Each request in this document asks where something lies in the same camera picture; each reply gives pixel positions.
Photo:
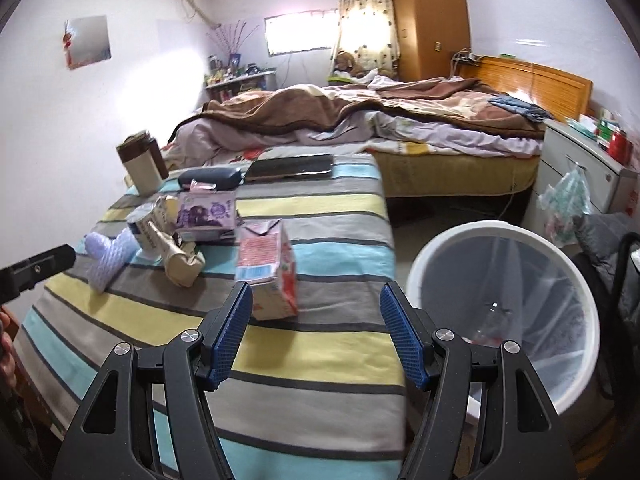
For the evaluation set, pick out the brown teddy bear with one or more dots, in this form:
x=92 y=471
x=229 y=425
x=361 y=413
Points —
x=346 y=64

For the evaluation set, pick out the wooden wardrobe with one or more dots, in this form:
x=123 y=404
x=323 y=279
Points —
x=425 y=20

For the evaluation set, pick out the black chair frame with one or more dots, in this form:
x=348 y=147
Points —
x=620 y=300

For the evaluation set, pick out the wall poster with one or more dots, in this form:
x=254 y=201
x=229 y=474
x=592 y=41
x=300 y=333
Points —
x=89 y=42

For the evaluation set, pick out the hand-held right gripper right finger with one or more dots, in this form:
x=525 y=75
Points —
x=402 y=336

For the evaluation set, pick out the brown blanket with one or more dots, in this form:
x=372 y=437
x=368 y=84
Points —
x=310 y=107

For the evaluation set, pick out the striped tablecloth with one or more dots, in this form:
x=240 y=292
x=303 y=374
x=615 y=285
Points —
x=310 y=260

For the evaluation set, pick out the patterned curtain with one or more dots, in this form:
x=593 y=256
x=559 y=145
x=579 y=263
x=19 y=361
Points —
x=367 y=10

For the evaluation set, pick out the printed paper carton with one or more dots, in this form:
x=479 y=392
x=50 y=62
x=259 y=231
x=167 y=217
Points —
x=181 y=260

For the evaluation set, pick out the wooden headboard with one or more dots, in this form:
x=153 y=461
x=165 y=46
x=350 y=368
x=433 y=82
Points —
x=540 y=82

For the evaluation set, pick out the red and white drink carton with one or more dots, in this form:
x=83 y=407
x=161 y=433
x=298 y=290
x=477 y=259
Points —
x=267 y=260

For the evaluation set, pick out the cream brown thermos jug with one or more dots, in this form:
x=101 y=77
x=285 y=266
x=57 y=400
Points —
x=142 y=165

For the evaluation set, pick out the white trash bin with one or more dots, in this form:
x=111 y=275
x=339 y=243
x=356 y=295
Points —
x=565 y=360

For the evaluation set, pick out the blue folded cloth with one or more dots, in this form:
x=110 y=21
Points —
x=520 y=107

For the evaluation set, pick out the person's left hand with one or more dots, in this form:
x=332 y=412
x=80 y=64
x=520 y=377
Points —
x=5 y=355

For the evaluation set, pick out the window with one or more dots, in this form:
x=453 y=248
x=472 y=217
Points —
x=300 y=32

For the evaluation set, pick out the power strip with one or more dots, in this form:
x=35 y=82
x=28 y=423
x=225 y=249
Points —
x=465 y=57

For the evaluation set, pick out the clear plastic bag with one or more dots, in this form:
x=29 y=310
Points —
x=565 y=200

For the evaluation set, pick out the black laptop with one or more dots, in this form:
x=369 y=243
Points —
x=290 y=166

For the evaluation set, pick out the white and blue can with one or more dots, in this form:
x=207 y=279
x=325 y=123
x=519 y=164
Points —
x=140 y=232

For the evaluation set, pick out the dark jacket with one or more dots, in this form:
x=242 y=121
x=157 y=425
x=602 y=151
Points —
x=600 y=250

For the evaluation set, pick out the small pink jelly cup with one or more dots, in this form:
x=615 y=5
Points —
x=204 y=186

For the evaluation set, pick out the decorative dry branches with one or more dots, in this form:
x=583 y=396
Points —
x=231 y=40

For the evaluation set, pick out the white nightstand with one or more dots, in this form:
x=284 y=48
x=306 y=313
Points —
x=575 y=170

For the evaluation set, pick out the cluttered shelf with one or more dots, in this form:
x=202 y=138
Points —
x=235 y=82

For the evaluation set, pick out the lilac bed sheet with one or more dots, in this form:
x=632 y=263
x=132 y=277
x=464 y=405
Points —
x=450 y=135

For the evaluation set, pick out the red box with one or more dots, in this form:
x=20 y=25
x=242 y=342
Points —
x=620 y=147

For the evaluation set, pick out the purple drink carton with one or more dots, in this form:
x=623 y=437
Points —
x=205 y=215

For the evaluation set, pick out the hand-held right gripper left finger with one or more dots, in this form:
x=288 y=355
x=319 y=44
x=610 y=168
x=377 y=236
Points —
x=231 y=336

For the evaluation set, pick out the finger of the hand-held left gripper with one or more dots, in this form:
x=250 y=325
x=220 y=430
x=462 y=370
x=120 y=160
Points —
x=37 y=268

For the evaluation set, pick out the dark glasses case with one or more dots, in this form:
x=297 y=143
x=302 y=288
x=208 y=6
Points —
x=225 y=177

